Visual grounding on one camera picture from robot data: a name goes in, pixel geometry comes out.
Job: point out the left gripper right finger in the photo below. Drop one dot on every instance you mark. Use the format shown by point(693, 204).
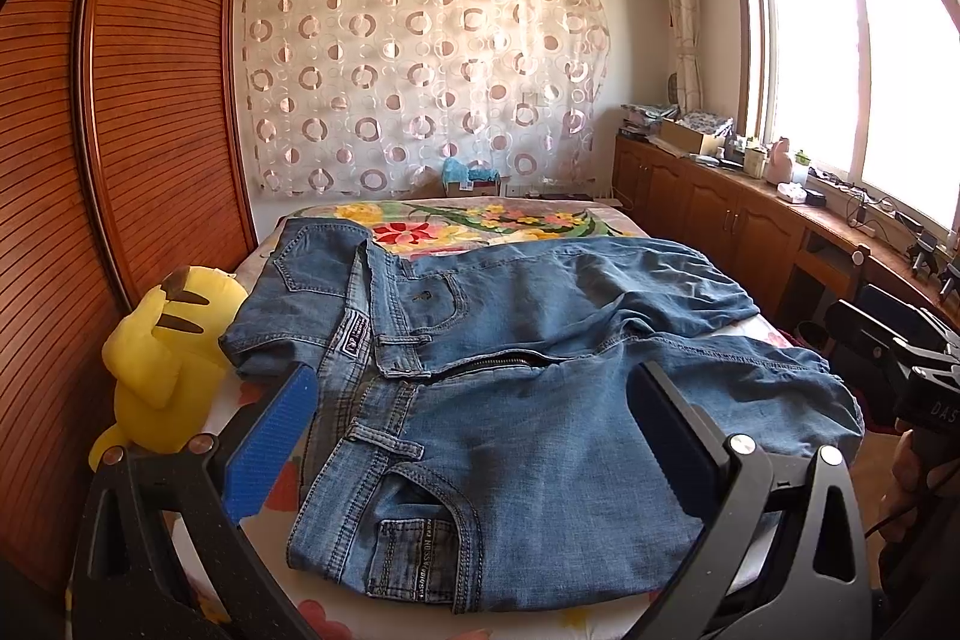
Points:
point(781, 552)

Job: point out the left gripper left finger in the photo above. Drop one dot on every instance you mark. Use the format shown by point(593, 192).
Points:
point(128, 580)

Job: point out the blue denim jeans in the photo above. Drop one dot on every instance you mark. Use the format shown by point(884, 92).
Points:
point(473, 445)

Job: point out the right hand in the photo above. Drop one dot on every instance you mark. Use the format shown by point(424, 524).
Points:
point(910, 480)

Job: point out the floral bed blanket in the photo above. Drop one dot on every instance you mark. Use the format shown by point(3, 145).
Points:
point(412, 229)

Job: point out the wooden cabinet counter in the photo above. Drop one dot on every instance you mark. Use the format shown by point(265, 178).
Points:
point(791, 259)

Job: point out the white power strip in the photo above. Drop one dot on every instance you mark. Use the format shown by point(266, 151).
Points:
point(856, 208)

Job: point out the pink figurine on counter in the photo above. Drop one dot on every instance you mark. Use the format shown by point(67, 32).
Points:
point(779, 165)

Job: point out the yellow pikachu plush toy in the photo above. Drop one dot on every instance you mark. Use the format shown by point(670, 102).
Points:
point(167, 361)

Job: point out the cardboard box on counter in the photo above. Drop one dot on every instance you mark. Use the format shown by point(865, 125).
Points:
point(697, 132)

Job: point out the wooden louvered wardrobe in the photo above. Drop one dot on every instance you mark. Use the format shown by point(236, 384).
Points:
point(120, 162)

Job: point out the blue item behind bed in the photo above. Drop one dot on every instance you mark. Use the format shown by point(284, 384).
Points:
point(460, 176)

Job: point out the side window curtain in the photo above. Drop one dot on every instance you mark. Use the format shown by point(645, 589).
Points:
point(681, 10)

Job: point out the circle patterned sheer curtain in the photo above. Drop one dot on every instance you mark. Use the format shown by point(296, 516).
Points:
point(378, 98)

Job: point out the window with wooden frame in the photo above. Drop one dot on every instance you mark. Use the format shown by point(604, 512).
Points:
point(864, 90)

